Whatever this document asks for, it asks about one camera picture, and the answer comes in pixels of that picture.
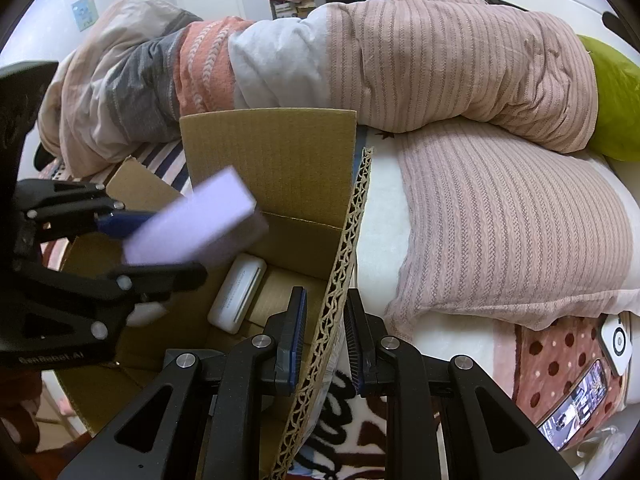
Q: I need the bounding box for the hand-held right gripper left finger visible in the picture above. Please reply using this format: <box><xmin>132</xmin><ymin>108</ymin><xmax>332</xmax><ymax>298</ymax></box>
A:
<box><xmin>58</xmin><ymin>286</ymin><xmax>308</xmax><ymax>480</ymax></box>

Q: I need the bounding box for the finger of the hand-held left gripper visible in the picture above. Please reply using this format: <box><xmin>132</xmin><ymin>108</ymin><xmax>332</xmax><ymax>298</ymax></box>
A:
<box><xmin>15</xmin><ymin>179</ymin><xmax>166</xmax><ymax>241</ymax></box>
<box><xmin>12</xmin><ymin>257</ymin><xmax>208</xmax><ymax>356</ymax></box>

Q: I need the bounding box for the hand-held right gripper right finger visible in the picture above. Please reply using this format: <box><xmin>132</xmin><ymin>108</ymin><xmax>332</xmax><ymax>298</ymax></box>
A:
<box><xmin>344</xmin><ymin>289</ymin><xmax>580</xmax><ymax>480</ymax></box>

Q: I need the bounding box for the white rectangular case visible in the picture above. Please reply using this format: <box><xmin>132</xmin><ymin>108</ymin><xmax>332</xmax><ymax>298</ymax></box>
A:
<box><xmin>207</xmin><ymin>253</ymin><xmax>267</xmax><ymax>333</ymax></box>

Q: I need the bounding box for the purple rectangular box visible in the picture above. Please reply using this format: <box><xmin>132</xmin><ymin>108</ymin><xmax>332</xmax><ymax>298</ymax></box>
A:
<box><xmin>122</xmin><ymin>166</ymin><xmax>271</xmax><ymax>273</ymax></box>

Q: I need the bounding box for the brown cardboard box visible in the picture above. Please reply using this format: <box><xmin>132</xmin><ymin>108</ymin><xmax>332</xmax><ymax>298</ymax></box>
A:
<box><xmin>54</xmin><ymin>108</ymin><xmax>375</xmax><ymax>480</ymax></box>

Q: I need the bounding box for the printed fleece blanket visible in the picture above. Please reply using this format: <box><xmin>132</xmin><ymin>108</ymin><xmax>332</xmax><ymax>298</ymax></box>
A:
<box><xmin>292</xmin><ymin>310</ymin><xmax>446</xmax><ymax>480</ymax></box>

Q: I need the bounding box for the pink striped pillow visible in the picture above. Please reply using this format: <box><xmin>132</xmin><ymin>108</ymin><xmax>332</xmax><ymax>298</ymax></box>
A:
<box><xmin>384</xmin><ymin>119</ymin><xmax>640</xmax><ymax>343</ymax></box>

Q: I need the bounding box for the smartphone with lit screen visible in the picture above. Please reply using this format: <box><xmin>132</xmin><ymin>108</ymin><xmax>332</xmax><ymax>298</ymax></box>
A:
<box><xmin>536</xmin><ymin>359</ymin><xmax>612</xmax><ymax>452</ymax></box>

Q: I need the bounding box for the pink striped quilt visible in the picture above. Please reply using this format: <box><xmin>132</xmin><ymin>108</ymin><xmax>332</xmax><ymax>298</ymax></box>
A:
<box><xmin>39</xmin><ymin>0</ymin><xmax>600</xmax><ymax>177</ymax></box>

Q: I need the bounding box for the white round-lens device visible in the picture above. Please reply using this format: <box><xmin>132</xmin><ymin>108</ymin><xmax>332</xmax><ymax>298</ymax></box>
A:
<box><xmin>599</xmin><ymin>311</ymin><xmax>631</xmax><ymax>376</ymax></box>

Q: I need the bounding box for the green plush cushion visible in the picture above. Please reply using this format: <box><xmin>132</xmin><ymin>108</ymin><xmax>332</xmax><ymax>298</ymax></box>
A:
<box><xmin>575</xmin><ymin>35</ymin><xmax>640</xmax><ymax>162</ymax></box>

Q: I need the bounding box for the blue wall poster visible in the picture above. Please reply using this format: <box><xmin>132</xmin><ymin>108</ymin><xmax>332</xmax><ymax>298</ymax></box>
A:
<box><xmin>71</xmin><ymin>0</ymin><xmax>99</xmax><ymax>32</ymax></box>

